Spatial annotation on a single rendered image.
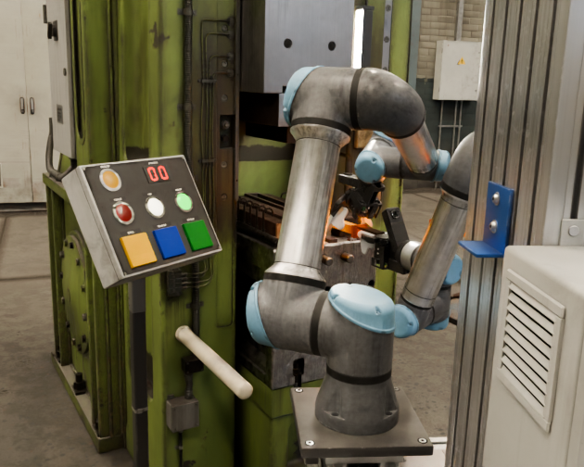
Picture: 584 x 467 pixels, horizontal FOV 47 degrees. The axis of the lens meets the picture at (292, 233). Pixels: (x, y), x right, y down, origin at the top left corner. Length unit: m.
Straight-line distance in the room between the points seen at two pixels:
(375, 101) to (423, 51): 7.92
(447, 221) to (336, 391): 0.44
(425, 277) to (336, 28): 0.90
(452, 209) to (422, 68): 7.77
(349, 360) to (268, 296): 0.18
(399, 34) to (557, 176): 1.64
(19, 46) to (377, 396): 6.36
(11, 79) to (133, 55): 4.92
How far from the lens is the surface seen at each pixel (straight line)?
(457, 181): 1.37
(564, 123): 0.79
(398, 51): 2.38
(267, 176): 2.51
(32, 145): 7.23
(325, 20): 2.04
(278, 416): 2.17
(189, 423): 2.21
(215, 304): 2.14
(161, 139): 1.97
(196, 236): 1.71
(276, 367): 2.08
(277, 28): 1.96
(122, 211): 1.60
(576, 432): 0.66
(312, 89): 1.25
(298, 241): 1.19
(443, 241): 1.42
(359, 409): 1.17
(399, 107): 1.24
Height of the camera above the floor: 1.41
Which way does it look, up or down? 13 degrees down
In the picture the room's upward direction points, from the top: 2 degrees clockwise
